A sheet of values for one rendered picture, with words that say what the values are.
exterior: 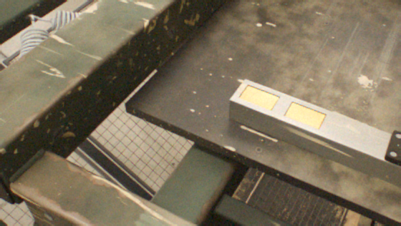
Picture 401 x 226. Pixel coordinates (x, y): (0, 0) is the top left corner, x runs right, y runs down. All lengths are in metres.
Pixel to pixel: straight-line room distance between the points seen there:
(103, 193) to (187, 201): 0.13
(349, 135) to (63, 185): 0.36
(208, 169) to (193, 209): 0.07
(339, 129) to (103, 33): 0.35
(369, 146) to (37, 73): 0.43
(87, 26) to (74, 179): 0.23
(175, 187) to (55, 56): 0.24
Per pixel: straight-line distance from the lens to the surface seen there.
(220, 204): 0.61
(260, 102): 0.61
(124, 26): 0.64
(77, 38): 0.63
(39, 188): 0.54
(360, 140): 0.59
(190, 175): 0.62
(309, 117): 0.60
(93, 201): 0.51
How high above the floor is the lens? 1.78
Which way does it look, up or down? 10 degrees down
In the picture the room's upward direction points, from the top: 46 degrees counter-clockwise
